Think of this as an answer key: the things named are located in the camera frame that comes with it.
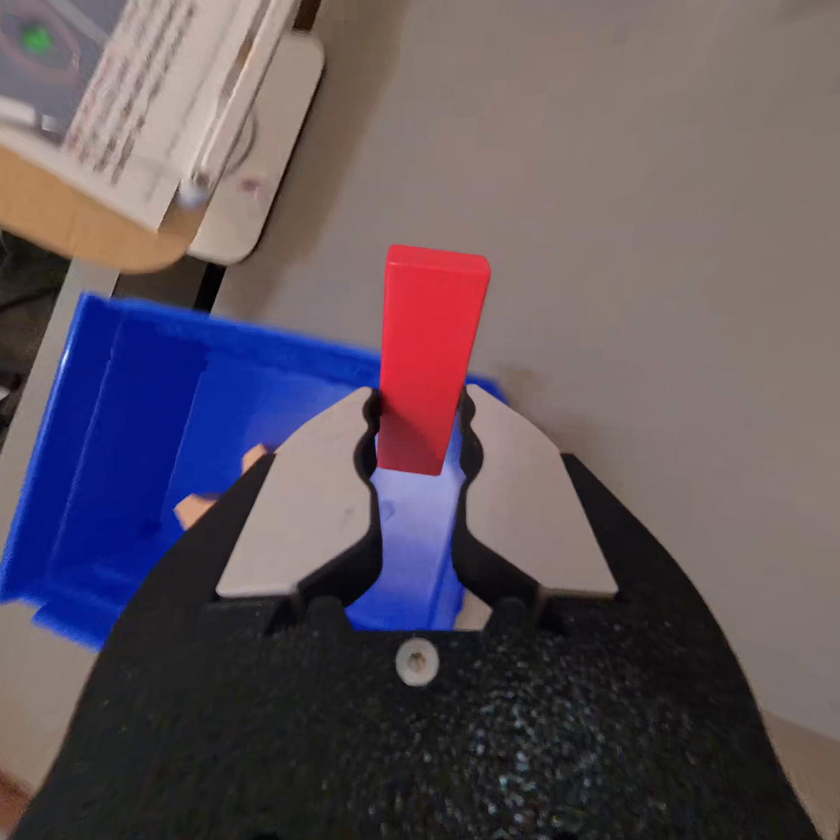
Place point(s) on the blue plastic bin with label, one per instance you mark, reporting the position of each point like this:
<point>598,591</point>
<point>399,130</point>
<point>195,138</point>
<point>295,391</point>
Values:
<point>131,426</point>

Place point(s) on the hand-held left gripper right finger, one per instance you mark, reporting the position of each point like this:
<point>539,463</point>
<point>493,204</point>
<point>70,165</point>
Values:
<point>525,512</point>

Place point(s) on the white document stand base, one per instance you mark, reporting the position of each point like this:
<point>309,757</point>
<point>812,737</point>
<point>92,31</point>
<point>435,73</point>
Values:
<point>275,151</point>

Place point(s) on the tan wooden block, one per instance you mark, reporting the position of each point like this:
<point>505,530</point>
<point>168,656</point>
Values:
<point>193,510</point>
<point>256,457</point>

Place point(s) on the instruction sheet on wooden stand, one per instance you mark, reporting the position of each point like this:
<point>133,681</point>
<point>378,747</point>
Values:
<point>79,223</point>

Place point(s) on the printed instruction sheet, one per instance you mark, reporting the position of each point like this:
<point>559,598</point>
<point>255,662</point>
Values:
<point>151,85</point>

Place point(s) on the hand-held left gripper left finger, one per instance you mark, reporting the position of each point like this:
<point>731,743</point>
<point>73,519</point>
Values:
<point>308,512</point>

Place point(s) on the red wooden block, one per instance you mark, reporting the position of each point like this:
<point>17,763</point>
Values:
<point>426,341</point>

